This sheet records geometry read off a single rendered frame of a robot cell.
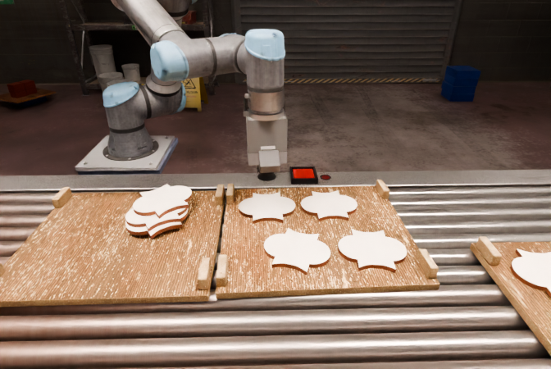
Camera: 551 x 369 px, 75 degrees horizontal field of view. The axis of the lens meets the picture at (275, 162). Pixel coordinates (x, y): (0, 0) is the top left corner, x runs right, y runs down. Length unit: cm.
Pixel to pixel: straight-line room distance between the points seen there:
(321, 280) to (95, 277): 42
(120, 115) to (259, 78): 68
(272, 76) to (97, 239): 51
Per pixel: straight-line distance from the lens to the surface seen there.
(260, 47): 69
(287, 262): 71
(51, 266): 84
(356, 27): 552
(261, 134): 74
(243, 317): 66
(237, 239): 79
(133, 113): 128
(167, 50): 71
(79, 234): 90
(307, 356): 64
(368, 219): 86
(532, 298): 80
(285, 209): 85
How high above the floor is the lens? 143
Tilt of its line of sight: 27 degrees down
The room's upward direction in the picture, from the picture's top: straight up
